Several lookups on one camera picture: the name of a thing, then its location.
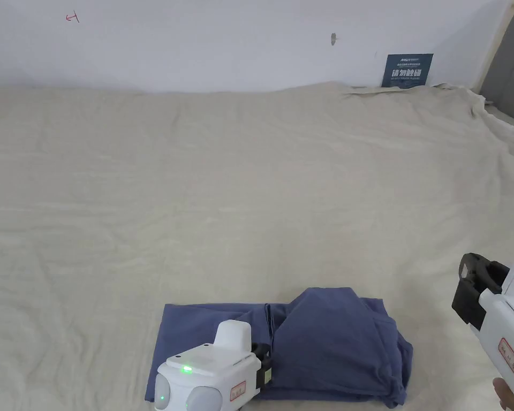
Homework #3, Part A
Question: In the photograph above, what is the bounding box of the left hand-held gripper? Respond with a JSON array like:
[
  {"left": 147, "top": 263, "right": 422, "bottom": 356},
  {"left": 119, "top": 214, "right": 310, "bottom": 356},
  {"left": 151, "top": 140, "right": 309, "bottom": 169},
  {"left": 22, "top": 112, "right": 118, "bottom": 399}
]
[{"left": 153, "top": 318, "right": 275, "bottom": 411}]

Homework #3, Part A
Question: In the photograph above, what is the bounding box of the dark blue shirt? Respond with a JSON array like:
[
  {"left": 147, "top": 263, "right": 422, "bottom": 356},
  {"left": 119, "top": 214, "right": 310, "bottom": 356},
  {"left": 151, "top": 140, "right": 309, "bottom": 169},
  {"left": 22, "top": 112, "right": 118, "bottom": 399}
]
[{"left": 145, "top": 286, "right": 414, "bottom": 408}]

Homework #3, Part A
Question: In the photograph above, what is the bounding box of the person's right hand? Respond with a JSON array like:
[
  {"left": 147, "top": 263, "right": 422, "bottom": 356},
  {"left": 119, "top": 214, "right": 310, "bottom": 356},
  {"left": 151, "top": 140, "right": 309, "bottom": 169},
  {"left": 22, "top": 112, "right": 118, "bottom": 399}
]
[{"left": 492, "top": 376, "right": 514, "bottom": 411}]

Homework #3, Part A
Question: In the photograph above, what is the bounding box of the bed with beige sheet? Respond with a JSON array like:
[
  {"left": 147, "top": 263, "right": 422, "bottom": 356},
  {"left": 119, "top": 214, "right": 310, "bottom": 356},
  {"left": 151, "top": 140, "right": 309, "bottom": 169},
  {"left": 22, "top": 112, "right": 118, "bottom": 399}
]
[{"left": 0, "top": 81, "right": 514, "bottom": 411}]

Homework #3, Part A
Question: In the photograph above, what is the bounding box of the grey padded headboard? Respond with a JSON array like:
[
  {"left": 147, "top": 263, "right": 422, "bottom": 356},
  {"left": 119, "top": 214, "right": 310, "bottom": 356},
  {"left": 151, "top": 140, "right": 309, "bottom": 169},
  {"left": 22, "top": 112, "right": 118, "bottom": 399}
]
[{"left": 479, "top": 3, "right": 514, "bottom": 129}]

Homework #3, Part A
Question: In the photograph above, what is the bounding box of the dark blue sign card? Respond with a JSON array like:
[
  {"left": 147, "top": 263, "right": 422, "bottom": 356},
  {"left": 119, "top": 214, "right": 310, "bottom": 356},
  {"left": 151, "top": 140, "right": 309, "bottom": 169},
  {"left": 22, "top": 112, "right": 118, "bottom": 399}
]
[{"left": 381, "top": 53, "right": 435, "bottom": 89}]

